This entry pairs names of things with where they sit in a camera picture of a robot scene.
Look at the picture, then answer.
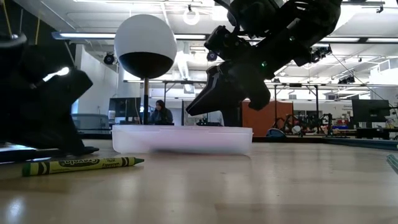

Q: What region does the dark computer monitor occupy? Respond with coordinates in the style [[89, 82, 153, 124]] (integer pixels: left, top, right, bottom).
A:
[[351, 98, 391, 128], [108, 97, 142, 125]]

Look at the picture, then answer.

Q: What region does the white ring ceiling light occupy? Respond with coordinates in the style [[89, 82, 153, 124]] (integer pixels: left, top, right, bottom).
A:
[[182, 6, 201, 26]]

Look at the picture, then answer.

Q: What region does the green crayon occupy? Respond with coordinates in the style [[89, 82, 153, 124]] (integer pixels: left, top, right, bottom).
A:
[[21, 156, 146, 177]]

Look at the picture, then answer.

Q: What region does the person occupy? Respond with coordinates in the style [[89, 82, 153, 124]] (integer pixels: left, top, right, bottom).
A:
[[148, 99, 174, 126]]

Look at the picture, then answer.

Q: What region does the orange partition panel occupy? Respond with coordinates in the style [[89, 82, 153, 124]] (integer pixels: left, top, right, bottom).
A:
[[241, 99, 294, 137]]

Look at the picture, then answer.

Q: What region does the clear plastic supply box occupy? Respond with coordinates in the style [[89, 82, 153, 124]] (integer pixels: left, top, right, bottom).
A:
[[111, 124, 254, 156]]

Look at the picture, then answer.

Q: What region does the blue round object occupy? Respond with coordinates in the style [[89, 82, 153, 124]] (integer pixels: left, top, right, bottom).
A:
[[266, 128, 287, 139]]

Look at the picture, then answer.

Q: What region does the grey storage bin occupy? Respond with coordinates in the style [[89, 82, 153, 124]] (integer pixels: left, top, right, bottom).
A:
[[71, 113, 111, 135]]

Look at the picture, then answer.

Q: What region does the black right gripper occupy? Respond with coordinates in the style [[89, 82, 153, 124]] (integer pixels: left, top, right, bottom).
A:
[[186, 27, 312, 117]]

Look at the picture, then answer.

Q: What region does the white globe table lamp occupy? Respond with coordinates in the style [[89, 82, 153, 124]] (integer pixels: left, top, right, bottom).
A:
[[114, 14, 178, 126]]

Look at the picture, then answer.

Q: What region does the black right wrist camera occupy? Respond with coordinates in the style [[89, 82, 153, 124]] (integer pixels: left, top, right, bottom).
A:
[[204, 25, 249, 62]]

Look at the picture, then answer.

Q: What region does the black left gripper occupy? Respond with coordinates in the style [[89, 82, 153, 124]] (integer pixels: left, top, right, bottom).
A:
[[18, 45, 100, 156]]

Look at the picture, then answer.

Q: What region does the background robot rig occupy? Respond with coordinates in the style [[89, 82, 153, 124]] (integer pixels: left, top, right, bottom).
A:
[[273, 112, 335, 136]]

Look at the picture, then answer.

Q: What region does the black metal rack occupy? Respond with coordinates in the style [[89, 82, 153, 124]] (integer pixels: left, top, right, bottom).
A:
[[270, 83, 321, 134]]

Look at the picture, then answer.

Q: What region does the black background table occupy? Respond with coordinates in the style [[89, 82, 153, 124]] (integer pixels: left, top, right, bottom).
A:
[[356, 127, 398, 140]]

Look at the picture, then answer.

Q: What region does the ceiling light strip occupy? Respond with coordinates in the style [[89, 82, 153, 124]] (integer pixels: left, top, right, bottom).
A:
[[51, 30, 208, 41], [320, 36, 398, 44]]

